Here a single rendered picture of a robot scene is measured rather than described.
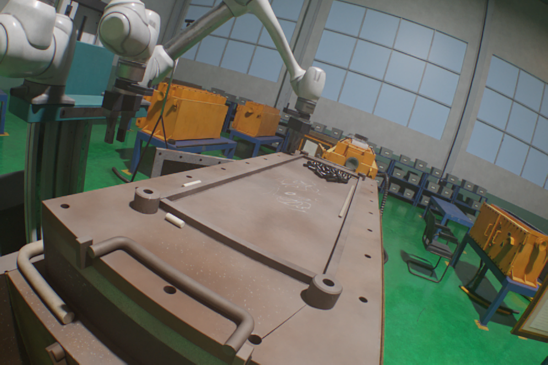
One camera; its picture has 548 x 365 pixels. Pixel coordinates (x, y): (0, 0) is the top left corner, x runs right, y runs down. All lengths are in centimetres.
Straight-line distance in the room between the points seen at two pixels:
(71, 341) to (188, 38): 132
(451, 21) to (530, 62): 337
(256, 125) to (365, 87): 463
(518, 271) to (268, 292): 388
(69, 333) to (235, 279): 24
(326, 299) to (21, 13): 83
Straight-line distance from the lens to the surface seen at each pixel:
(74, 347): 42
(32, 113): 96
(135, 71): 85
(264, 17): 131
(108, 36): 67
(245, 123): 679
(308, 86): 127
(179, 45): 147
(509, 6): 1234
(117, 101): 84
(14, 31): 77
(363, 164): 322
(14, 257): 55
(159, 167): 134
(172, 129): 401
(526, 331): 258
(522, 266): 411
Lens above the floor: 157
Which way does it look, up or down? 11 degrees down
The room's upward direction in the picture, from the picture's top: 18 degrees clockwise
